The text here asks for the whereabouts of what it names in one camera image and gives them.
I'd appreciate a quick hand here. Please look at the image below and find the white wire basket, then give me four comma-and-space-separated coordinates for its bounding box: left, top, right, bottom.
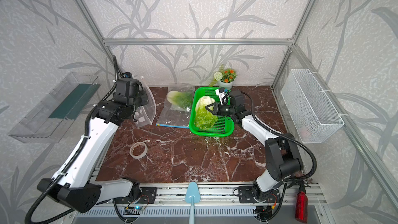
281, 68, 345, 144

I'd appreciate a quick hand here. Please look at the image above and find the red object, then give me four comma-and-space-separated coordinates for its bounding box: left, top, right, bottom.
294, 181, 308, 224

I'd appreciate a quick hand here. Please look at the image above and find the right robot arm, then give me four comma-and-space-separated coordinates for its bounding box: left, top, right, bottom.
205, 88, 317, 200

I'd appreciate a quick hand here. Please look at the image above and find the circuit board with wires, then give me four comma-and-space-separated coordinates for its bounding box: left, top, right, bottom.
123, 195, 150, 216

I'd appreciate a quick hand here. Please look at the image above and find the chinese cabbage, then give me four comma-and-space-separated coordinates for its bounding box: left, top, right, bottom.
167, 90, 193, 111
194, 96, 218, 130

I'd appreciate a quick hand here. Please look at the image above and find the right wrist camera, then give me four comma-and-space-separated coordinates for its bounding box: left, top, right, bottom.
215, 87, 229, 105

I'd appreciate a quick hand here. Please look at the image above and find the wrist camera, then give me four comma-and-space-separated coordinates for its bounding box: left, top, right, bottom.
122, 72, 133, 79
215, 87, 229, 105

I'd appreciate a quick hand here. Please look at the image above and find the clear tape roll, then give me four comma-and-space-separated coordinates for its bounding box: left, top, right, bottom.
130, 142, 148, 160

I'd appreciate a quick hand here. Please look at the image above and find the light blue shovel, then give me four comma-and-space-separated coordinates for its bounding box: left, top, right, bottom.
185, 182, 201, 224

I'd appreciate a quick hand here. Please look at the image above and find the potted flower plant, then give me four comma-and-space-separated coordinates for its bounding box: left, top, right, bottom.
209, 64, 237, 90

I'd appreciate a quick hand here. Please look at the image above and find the clear plastic wall shelf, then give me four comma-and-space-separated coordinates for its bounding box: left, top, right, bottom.
8, 72, 101, 144

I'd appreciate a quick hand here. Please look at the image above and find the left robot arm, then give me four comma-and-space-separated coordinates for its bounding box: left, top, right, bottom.
24, 57, 149, 224

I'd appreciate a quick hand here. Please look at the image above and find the green plastic basket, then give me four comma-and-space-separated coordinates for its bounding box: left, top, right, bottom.
189, 87, 234, 138

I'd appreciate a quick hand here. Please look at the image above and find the aluminium frame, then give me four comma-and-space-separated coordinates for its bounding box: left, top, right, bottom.
73, 0, 398, 208

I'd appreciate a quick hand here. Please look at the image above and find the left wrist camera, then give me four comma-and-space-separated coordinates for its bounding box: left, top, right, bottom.
122, 72, 133, 79

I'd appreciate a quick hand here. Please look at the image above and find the clear zip-top bag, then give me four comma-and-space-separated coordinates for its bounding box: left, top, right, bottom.
134, 76, 156, 128
156, 84, 195, 129

